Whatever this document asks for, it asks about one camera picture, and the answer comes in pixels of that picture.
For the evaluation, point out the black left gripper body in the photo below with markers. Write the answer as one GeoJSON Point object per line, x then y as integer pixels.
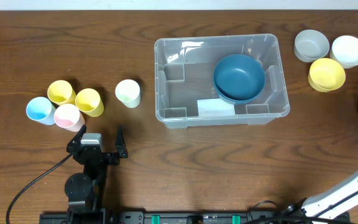
{"type": "Point", "coordinates": [105, 156]}

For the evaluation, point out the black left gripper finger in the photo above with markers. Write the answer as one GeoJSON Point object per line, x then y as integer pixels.
{"type": "Point", "coordinates": [75, 143]}
{"type": "Point", "coordinates": [120, 144]}

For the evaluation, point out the grey small bowl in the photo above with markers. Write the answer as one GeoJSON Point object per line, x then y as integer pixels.
{"type": "Point", "coordinates": [311, 45]}

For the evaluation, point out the yellow small bowl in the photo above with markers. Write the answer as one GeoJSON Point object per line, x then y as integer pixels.
{"type": "Point", "coordinates": [326, 75]}

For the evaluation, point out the white small bowl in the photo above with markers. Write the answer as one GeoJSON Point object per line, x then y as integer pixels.
{"type": "Point", "coordinates": [344, 50]}

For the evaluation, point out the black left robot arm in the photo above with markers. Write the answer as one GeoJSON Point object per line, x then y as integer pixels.
{"type": "Point", "coordinates": [85, 189]}

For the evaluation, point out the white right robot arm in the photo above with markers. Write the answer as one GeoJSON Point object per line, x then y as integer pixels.
{"type": "Point", "coordinates": [329, 204]}

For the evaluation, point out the pink cup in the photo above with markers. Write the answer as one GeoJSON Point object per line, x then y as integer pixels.
{"type": "Point", "coordinates": [69, 117]}

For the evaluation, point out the yellow cup front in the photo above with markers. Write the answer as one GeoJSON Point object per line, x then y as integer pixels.
{"type": "Point", "coordinates": [89, 101]}

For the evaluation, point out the yellow cup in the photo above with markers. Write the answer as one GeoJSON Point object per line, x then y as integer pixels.
{"type": "Point", "coordinates": [89, 101]}
{"type": "Point", "coordinates": [61, 92]}

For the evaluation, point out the light blue cup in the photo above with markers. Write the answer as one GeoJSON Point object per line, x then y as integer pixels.
{"type": "Point", "coordinates": [41, 110]}

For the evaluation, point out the white cup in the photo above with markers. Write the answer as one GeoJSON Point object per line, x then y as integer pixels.
{"type": "Point", "coordinates": [128, 93]}

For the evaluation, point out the yellow cup rear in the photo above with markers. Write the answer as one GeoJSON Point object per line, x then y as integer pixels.
{"type": "Point", "coordinates": [61, 92]}

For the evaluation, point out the white label in bin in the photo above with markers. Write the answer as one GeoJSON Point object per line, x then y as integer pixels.
{"type": "Point", "coordinates": [215, 107]}

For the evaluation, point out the clear plastic storage bin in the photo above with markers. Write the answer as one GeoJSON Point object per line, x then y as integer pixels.
{"type": "Point", "coordinates": [184, 74]}

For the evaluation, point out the dark blue bowl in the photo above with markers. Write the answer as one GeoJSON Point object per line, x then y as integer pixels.
{"type": "Point", "coordinates": [238, 79]}

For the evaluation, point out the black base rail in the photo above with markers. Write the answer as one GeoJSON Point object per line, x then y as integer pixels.
{"type": "Point", "coordinates": [194, 217]}

